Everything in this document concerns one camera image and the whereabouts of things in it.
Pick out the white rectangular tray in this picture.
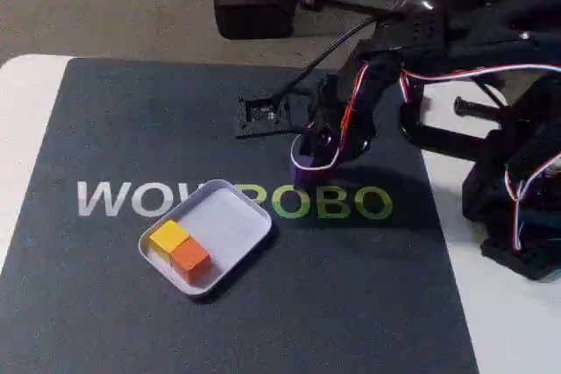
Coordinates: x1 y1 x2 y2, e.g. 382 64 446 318
138 179 273 298

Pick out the purple cube block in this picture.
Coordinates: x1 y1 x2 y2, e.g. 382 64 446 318
289 135 339 190

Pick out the white red servo cable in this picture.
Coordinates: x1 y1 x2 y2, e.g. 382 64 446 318
288 62 561 252

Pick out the orange cube block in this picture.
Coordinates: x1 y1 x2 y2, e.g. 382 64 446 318
169 236 211 286

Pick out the black camera cable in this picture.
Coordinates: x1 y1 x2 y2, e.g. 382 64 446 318
270 16 385 102

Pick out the black table clamp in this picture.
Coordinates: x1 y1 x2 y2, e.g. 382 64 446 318
396 80 512 154

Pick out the yellow cube block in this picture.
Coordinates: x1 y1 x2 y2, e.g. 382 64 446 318
149 220 190 261

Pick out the black square camera box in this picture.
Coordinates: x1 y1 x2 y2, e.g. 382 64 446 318
234 92 294 139

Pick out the black WOWROBO desk mat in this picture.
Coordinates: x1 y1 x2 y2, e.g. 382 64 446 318
0 57 479 374

